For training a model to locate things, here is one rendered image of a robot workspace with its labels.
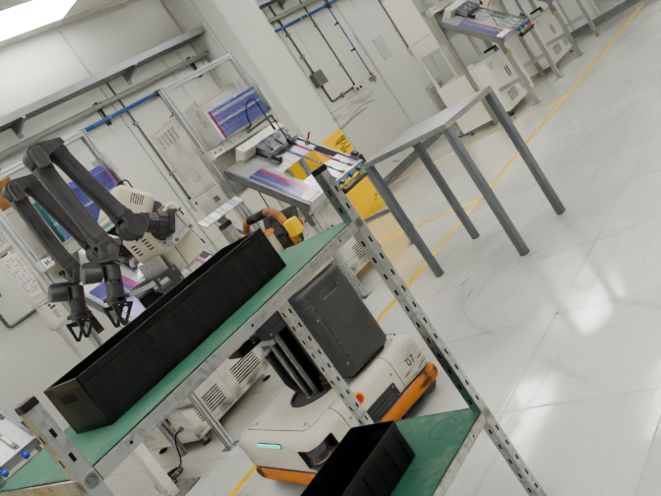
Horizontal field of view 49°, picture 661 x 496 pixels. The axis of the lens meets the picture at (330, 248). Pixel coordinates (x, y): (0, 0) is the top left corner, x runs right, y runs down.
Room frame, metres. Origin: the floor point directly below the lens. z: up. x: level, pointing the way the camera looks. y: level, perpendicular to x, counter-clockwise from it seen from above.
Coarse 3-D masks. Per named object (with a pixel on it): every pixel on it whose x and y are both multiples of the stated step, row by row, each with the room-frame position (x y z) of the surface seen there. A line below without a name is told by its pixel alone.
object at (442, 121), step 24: (480, 96) 3.74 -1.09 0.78; (432, 120) 3.97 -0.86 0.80; (504, 120) 3.79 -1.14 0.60; (408, 144) 3.79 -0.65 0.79; (456, 144) 3.55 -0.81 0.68; (432, 168) 4.33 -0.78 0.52; (384, 192) 4.10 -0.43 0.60; (480, 192) 3.58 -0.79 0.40; (552, 192) 3.79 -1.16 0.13; (504, 216) 3.56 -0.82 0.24; (432, 264) 4.10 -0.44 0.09
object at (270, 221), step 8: (288, 208) 2.95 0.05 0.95; (296, 208) 2.94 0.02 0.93; (288, 216) 2.95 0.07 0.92; (296, 216) 2.93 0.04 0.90; (264, 224) 3.13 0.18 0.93; (272, 224) 3.06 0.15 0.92; (280, 224) 3.00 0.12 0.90; (280, 232) 2.97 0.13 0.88; (280, 240) 3.01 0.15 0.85; (288, 240) 2.97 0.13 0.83; (304, 240) 2.91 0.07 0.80
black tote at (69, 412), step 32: (224, 256) 1.63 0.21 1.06; (256, 256) 1.68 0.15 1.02; (192, 288) 1.55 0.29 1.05; (224, 288) 1.60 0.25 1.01; (256, 288) 1.65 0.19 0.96; (160, 320) 1.48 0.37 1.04; (192, 320) 1.52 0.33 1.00; (224, 320) 1.56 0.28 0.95; (96, 352) 1.55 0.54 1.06; (128, 352) 1.41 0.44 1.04; (160, 352) 1.45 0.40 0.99; (64, 384) 1.37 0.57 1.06; (96, 384) 1.35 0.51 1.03; (128, 384) 1.38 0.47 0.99; (64, 416) 1.45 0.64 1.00; (96, 416) 1.36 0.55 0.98
